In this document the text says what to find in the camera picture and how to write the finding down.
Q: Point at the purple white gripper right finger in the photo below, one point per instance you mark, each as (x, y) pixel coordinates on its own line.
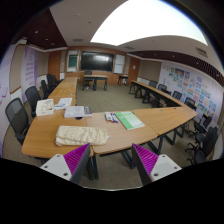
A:
(152, 167)

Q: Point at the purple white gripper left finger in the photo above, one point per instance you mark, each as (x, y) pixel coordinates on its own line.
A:
(69, 166)

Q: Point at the folded cream towel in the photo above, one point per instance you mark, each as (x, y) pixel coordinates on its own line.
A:
(75, 135)

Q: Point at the green folder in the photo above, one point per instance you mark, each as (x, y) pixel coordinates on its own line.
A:
(129, 120)

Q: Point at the white box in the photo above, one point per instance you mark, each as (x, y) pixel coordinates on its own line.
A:
(74, 111)

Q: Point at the black chair right front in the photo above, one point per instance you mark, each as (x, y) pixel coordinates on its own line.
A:
(205, 147)

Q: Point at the markers pack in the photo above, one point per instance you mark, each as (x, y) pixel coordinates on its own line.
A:
(111, 117)

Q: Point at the white papers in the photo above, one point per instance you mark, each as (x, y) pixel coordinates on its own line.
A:
(63, 103)

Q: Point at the black mesh office chair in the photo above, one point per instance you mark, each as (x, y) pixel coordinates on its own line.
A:
(18, 119)

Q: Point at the dark front desk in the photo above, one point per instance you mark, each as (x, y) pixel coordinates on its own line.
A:
(95, 79)

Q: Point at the right whiteboard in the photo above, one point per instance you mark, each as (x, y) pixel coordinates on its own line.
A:
(119, 64)

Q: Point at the whiteboard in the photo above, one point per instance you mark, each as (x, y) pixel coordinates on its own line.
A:
(72, 60)
(119, 64)

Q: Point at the left whiteboard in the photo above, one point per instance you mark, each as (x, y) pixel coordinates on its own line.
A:
(72, 60)

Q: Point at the large black wall screen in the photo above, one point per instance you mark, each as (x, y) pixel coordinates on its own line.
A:
(96, 61)

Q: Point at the purple wall banner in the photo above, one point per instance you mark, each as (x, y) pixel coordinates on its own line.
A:
(29, 70)

